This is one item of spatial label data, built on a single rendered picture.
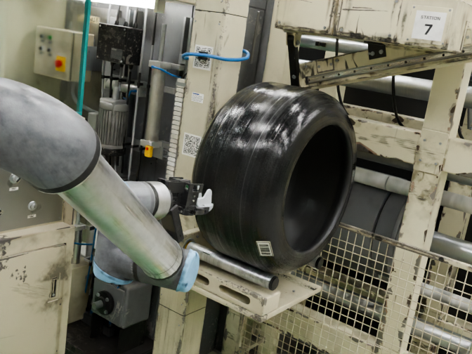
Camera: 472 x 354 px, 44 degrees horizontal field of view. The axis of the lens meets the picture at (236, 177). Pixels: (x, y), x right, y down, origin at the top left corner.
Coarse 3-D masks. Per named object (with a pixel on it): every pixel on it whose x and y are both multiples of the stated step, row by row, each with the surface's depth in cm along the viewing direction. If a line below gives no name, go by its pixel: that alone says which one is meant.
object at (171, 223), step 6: (174, 210) 140; (168, 216) 141; (174, 216) 141; (162, 222) 144; (168, 222) 143; (174, 222) 141; (180, 222) 143; (168, 228) 144; (174, 228) 142; (180, 228) 144; (174, 234) 144; (180, 234) 144; (180, 240) 145
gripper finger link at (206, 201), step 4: (208, 192) 149; (204, 196) 149; (208, 196) 150; (200, 200) 147; (204, 200) 149; (208, 200) 150; (196, 204) 147; (200, 204) 148; (204, 204) 149; (208, 204) 150; (212, 204) 153
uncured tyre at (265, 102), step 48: (240, 96) 171; (288, 96) 167; (240, 144) 161; (288, 144) 158; (336, 144) 199; (240, 192) 159; (288, 192) 212; (336, 192) 202; (240, 240) 165; (288, 240) 201
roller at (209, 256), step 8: (192, 248) 189; (200, 248) 188; (208, 248) 188; (200, 256) 187; (208, 256) 185; (216, 256) 183; (224, 256) 183; (216, 264) 183; (224, 264) 181; (232, 264) 180; (240, 264) 179; (248, 264) 179; (232, 272) 180; (240, 272) 178; (248, 272) 176; (256, 272) 175; (264, 272) 175; (256, 280) 174; (264, 280) 173; (272, 280) 172; (272, 288) 172
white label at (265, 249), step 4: (260, 244) 162; (264, 244) 162; (268, 244) 162; (260, 248) 163; (264, 248) 163; (268, 248) 163; (260, 252) 165; (264, 252) 164; (268, 252) 164; (272, 252) 164
